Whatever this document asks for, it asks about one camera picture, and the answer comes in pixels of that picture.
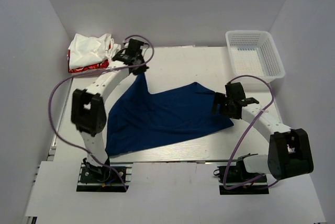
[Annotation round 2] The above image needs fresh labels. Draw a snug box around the white and red t shirt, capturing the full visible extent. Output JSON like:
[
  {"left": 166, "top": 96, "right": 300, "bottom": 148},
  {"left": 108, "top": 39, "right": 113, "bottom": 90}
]
[{"left": 68, "top": 33, "right": 121, "bottom": 74}]

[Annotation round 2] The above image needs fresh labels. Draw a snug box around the blue t shirt with print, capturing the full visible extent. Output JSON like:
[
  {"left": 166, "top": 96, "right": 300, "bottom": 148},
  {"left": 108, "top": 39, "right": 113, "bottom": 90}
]
[{"left": 105, "top": 74, "right": 233, "bottom": 156}]

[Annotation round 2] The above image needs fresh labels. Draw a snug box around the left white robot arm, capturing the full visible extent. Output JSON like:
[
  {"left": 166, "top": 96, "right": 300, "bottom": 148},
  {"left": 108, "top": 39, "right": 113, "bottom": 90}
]
[{"left": 71, "top": 37, "right": 152, "bottom": 182}]

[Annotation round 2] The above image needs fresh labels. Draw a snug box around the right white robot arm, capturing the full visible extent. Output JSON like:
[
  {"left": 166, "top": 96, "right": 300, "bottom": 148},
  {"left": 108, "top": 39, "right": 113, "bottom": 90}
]
[{"left": 212, "top": 83, "right": 314, "bottom": 182}]

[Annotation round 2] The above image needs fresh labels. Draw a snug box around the white perforated plastic basket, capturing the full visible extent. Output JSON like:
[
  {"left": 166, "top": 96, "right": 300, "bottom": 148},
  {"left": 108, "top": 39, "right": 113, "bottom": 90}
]
[{"left": 225, "top": 30, "right": 285, "bottom": 83}]

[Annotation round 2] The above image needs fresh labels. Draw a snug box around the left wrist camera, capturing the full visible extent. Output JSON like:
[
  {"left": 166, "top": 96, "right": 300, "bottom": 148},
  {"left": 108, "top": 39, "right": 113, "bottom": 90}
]
[{"left": 123, "top": 38, "right": 130, "bottom": 47}]

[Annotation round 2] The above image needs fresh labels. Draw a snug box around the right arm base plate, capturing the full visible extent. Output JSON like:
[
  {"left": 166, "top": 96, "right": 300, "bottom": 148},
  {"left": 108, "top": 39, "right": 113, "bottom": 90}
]
[{"left": 213, "top": 166, "right": 269, "bottom": 195}]

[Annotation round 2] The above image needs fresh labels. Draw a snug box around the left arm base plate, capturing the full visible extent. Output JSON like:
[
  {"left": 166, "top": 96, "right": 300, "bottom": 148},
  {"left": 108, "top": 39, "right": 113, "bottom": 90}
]
[{"left": 76, "top": 163, "right": 132, "bottom": 193}]

